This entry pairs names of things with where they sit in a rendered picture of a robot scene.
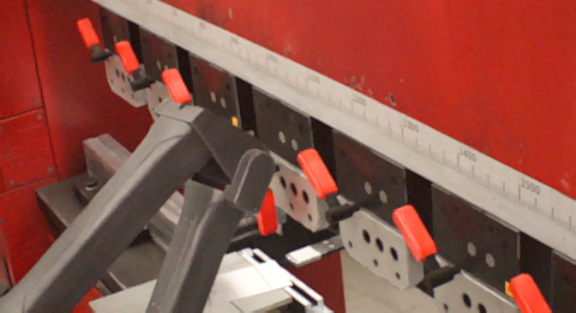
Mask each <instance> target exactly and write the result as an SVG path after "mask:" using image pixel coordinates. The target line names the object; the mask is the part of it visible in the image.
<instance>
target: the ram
mask: <svg viewBox="0 0 576 313"><path fill-rule="evenodd" d="M92 1H94V2H97V3H99V4H101V5H103V6H105V7H106V8H108V9H109V10H111V11H113V12H115V13H117V14H119V15H120V16H122V17H126V18H128V19H130V20H132V21H133V22H135V23H137V24H139V25H141V26H143V27H144V28H146V29H148V30H150V31H152V32H154V33H156V34H157V35H159V36H161V37H163V38H165V39H167V40H169V41H170V42H172V43H174V44H177V45H179V46H181V47H182V48H184V49H186V50H188V51H190V52H192V53H194V54H195V55H197V56H199V57H203V58H204V59H206V60H207V61H209V62H211V63H214V64H215V65H217V66H219V67H221V68H223V69H226V70H227V71H229V73H231V74H233V75H236V76H238V77H239V78H241V79H243V80H245V81H248V82H250V83H252V84H253V85H255V86H257V87H260V88H261V89H262V90H264V91H265V92H267V93H270V94H272V95H274V96H276V97H277V98H279V99H282V100H283V101H284V102H286V103H288V104H290V105H293V106H295V107H296V108H298V109H300V110H303V112H305V113H307V114H309V115H310V116H312V117H315V118H317V119H319V120H321V121H322V122H325V123H326V124H328V125H329V126H331V127H333V128H335V129H338V130H340V131H341V132H343V133H345V135H348V136H350V137H352V138H353V139H355V140H357V141H360V142H362V143H364V145H366V146H367V147H370V148H373V149H374V150H376V151H378V152H379V153H382V154H384V155H386V157H388V158H390V159H391V160H394V161H396V162H398V163H400V164H401V165H403V166H406V167H408V168H410V169H411V170H412V171H414V172H415V173H417V174H419V175H421V176H423V177H425V178H427V179H428V180H430V181H432V182H435V183H437V184H439V185H440V186H442V187H444V188H446V190H449V191H451V192H452V193H454V194H455V195H457V196H460V197H462V198H463V199H465V200H467V201H468V202H471V203H473V204H475V205H476V206H478V207H479V208H481V209H483V210H485V211H486V212H488V213H490V214H493V215H494V216H496V217H497V218H499V219H501V220H504V221H506V222H507V223H508V224H509V225H511V226H514V227H516V228H518V229H520V230H521V231H522V232H524V233H526V234H528V235H530V236H531V237H533V238H537V239H538V240H540V241H542V242H543V243H545V244H547V245H549V246H550V247H552V248H553V249H555V250H558V251H560V252H561V253H562V254H563V255H565V256H568V257H570V258H571V257H572V258H573V259H574V260H575V261H576V233H575V232H572V231H571V230H569V229H567V228H566V227H564V226H563V227H562V226H560V225H558V224H556V223H555V222H553V221H551V220H548V219H547V218H545V217H543V216H542V215H540V214H538V213H536V212H534V211H533V210H531V209H529V208H527V207H525V206H523V205H521V204H519V203H517V202H516V201H514V200H512V199H510V198H508V197H506V196H504V195H502V194H500V193H498V192H496V191H494V190H492V189H491V188H489V187H487V186H486V185H484V184H481V183H479V182H478V181H476V180H474V179H472V178H469V176H468V177H467V175H465V174H464V173H462V172H459V171H457V170H455V169H453V168H452V167H450V166H447V165H445V164H443V163H441V162H440V161H438V160H435V159H433V157H432V156H430V155H428V154H426V153H423V152H421V151H419V150H417V149H415V148H414V147H411V146H409V145H407V143H405V142H402V141H400V140H398V139H396V138H394V137H392V136H390V135H388V134H385V133H383V131H381V130H379V129H377V128H376V127H374V126H371V125H369V124H367V123H365V122H363V120H361V119H358V118H356V117H353V116H352V115H350V114H348V113H345V112H343V111H342V110H340V109H339V108H337V107H334V106H332V105H329V104H328V103H326V102H323V101H321V99H319V98H317V97H315V96H314V95H311V94H309V93H306V92H304V91H303V90H300V89H298V87H295V86H293V85H291V84H289V83H287V82H285V81H282V80H280V79H278V78H276V77H274V76H273V75H271V74H269V73H267V72H265V71H263V70H261V69H259V68H257V67H255V66H253V65H251V64H249V63H246V62H244V61H242V60H240V58H238V57H235V56H233V55H231V54H229V53H227V52H225V51H222V50H220V49H219V48H217V47H215V46H212V45H209V44H208V43H206V42H204V41H203V40H201V39H198V38H196V37H195V36H192V35H190V34H188V33H185V32H184V31H182V30H180V29H178V28H176V27H173V26H172V25H170V24H168V23H166V22H164V21H162V20H160V19H158V18H156V17H154V16H152V15H149V14H147V13H145V12H143V11H141V10H139V9H137V8H135V7H133V6H131V5H129V4H127V3H125V2H123V1H121V0H92ZM157 1H159V2H161V3H163V4H165V5H167V6H169V7H172V8H174V9H176V10H181V11H182V12H184V13H186V14H188V15H192V16H194V17H195V18H197V19H199V20H201V21H204V22H207V23H209V24H211V25H213V26H215V27H217V28H219V29H221V30H223V31H226V32H228V33H231V34H233V35H235V36H237V37H238V38H241V39H245V40H247V41H248V42H250V43H252V44H254V45H256V46H258V47H260V48H262V49H264V50H266V51H270V52H271V53H273V54H275V55H277V56H279V57H283V58H285V59H287V60H289V61H291V62H293V63H294V64H296V65H299V66H301V67H304V68H305V69H308V70H310V71H312V72H315V73H316V74H319V75H321V76H322V77H324V78H327V79H328V80H330V81H333V82H336V83H338V84H340V85H342V86H344V87H345V88H347V89H350V90H351V91H353V92H356V93H359V94H361V95H363V96H365V98H367V99H370V100H373V101H375V102H377V103H379V104H381V105H384V106H385V107H386V108H387V109H390V110H393V111H396V112H397V113H399V114H401V115H403V116H405V117H407V118H409V119H411V120H413V121H415V122H417V123H420V124H421V125H423V126H425V127H428V128H431V129H432V130H433V131H435V132H437V133H439V134H441V135H444V136H446V137H448V138H450V139H452V140H454V141H456V142H457V143H458V144H460V145H463V146H465V147H468V148H469V149H471V150H473V151H475V152H477V153H480V154H482V155H484V156H486V157H488V158H490V159H492V160H494V161H495V162H497V163H499V164H501V165H503V166H505V167H506V168H508V169H510V170H513V171H515V172H517V173H519V174H521V175H523V176H525V177H526V178H529V179H531V180H533V181H535V182H537V183H539V184H541V185H542V186H545V187H547V188H549V189H551V190H553V191H555V192H556V193H558V194H560V195H563V196H565V197H567V198H568V199H570V200H572V201H574V202H576V0H157Z"/></svg>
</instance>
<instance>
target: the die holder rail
mask: <svg viewBox="0 0 576 313"><path fill-rule="evenodd" d="M83 145H84V149H85V154H86V158H87V167H88V171H89V176H90V178H92V177H96V178H97V179H98V180H99V181H100V182H101V183H102V184H103V185H106V184H107V183H108V182H109V181H110V180H111V179H112V178H113V177H114V176H115V174H116V173H117V171H118V170H119V169H120V168H121V167H122V166H123V165H124V164H125V163H126V162H127V161H128V159H129V157H130V156H131V155H132V153H131V152H129V151H128V150H127V149H126V148H123V147H122V146H121V145H119V144H118V143H117V141H115V140H114V139H113V138H111V137H110V136H109V135H107V134H103V135H99V136H98V137H96V138H90V139H87V140H85V141H83ZM183 201H184V196H182V194H181V193H180V192H178V191H175V192H174V194H173V195H172V196H171V198H170V199H169V200H168V201H167V202H166V203H165V205H164V206H163V207H162V208H161V209H160V210H159V211H158V212H157V213H156V214H155V216H154V217H153V218H152V219H151V221H150V222H149V223H148V224H147V226H148V227H149V232H150V238H151V239H152V240H153V241H154V242H155V243H157V244H158V245H159V246H160V247H161V248H162V249H163V251H164V252H165V253H167V251H168V249H169V247H170V243H171V240H172V237H173V235H174V232H175V230H176V228H177V222H178V220H179V217H180V214H181V211H182V207H183Z"/></svg>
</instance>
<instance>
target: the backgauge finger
mask: <svg viewBox="0 0 576 313"><path fill-rule="evenodd" d="M341 250H345V246H344V245H343V242H342V240H341V235H338V236H335V237H332V238H329V239H325V241H323V242H320V243H318V244H313V245H310V246H309V247H306V248H304V249H300V250H297V251H294V252H291V253H289V254H286V256H285V259H286V260H287V261H288V262H289V263H290V264H292V265H293V266H295V267H296V268H297V267H300V266H302V265H305V264H308V263H310V262H313V261H317V260H320V259H321V258H324V256H329V255H331V254H333V253H336V252H338V251H341Z"/></svg>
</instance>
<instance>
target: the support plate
mask: <svg viewBox="0 0 576 313"><path fill-rule="evenodd" d="M249 267H252V265H251V264H249V263H248V262H247V261H245V260H244V258H243V257H242V256H240V255H239V254H238V253H236V252H234V253H231V254H229V255H226V256H224V258H223V261H222V262H221V265H220V268H219V272H218V274H217V275H220V274H226V273H229V272H232V271H236V270H240V269H243V268H249ZM156 282H157V280H153V281H149V282H147V283H144V284H142V285H139V286H136V287H133V288H130V289H128V290H127V291H126V290H124V291H121V292H118V293H115V294H112V295H110V296H108V297H105V298H102V299H100V298H99V299H96V300H94V301H92V302H89V307H90V309H91V310H92V311H93V313H145V312H146V307H147V304H148V303H149V300H150V298H151V296H152V293H153V289H154V287H155V284H156ZM292 301H293V300H292V296H291V295H289V294H288V293H287V292H286V291H284V290H283V289H282V288H281V289H278V290H274V291H271V292H265V293H262V294H258V295H255V296H252V297H249V298H242V299H239V300H236V301H233V303H234V304H235V305H236V306H238V307H239V308H240V309H241V310H242V311H243V312H244V313H263V312H265V311H268V310H271V309H273V308H276V307H279V306H281V305H283V304H287V303H290V302H292ZM202 313H241V312H240V311H239V310H238V309H237V308H236V307H235V306H234V305H232V304H230V303H226V304H220V305H217V306H214V307H211V306H209V304H208V302H207V303H206V306H205V308H204V311H203V312H202Z"/></svg>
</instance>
